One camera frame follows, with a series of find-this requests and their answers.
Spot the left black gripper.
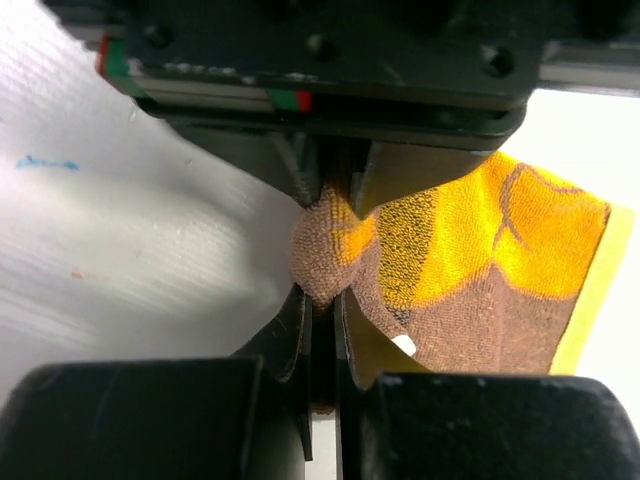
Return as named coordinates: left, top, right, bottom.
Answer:
left=47, top=1, right=639, bottom=219

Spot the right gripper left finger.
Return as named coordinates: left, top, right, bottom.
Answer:
left=233, top=285, right=313, bottom=460

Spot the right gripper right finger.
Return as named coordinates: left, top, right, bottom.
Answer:
left=334, top=289, right=428, bottom=479

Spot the yellow brown towel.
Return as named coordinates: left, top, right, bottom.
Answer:
left=290, top=152, right=635, bottom=375

